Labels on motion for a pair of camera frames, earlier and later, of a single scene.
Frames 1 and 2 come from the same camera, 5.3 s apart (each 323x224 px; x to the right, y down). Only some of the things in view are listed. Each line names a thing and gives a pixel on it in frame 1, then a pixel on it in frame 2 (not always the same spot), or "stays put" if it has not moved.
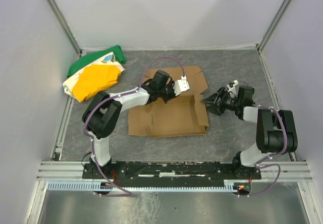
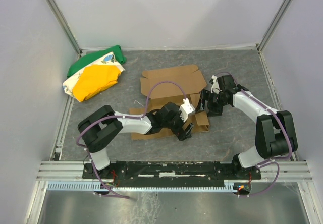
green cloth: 86,60 stays put
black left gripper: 169,93 -> 183,129
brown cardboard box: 184,114 stays put
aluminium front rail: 72,171 stays put
